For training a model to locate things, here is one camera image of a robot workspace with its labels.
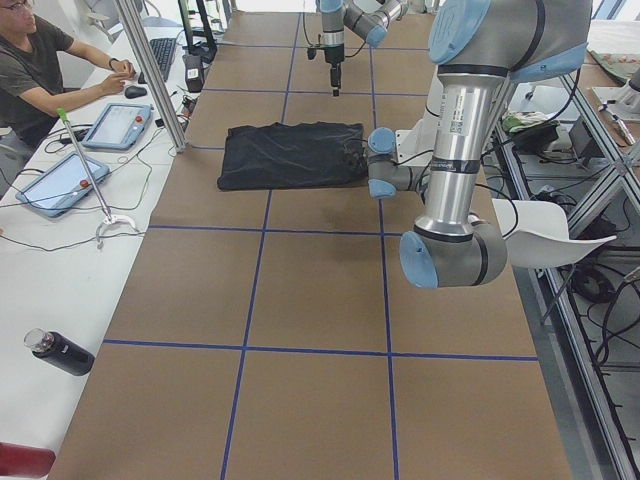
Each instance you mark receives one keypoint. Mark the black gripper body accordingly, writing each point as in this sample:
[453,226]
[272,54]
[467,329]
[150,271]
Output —
[333,56]
[354,158]

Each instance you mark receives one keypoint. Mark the black graphic t-shirt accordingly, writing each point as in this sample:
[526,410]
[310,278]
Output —
[280,156]

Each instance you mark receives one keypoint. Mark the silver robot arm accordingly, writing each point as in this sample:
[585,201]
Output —
[476,47]
[339,15]

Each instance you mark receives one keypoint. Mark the person's right hand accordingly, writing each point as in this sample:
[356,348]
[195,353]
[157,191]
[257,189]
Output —
[113,84]

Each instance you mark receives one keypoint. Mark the black keyboard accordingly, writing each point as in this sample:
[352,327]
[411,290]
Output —
[163,50]

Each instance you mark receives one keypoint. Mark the white plastic chair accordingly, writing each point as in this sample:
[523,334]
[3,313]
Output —
[537,235]

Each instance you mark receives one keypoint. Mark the black computer mouse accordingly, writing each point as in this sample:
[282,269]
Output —
[133,91]

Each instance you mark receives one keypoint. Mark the far blue teach pendant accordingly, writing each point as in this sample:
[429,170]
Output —
[119,127]

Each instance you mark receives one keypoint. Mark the blue teach pendant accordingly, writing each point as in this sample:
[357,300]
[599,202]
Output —
[119,127]
[58,189]

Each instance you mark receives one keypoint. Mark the green tipped metal rod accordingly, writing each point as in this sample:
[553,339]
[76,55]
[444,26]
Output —
[110,219]

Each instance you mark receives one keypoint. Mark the near blue teach pendant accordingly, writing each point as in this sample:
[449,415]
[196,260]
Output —
[58,189]

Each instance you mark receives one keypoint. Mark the seated person in dark shirt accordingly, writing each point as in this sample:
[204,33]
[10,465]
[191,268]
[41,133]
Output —
[31,78]

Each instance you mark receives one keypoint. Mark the black water bottle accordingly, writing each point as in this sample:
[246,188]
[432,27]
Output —
[59,351]

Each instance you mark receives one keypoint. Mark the red bottle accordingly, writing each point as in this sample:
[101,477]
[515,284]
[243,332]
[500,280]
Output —
[25,461]

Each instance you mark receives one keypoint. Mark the aluminium frame post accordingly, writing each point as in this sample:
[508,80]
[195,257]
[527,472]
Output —
[132,23]

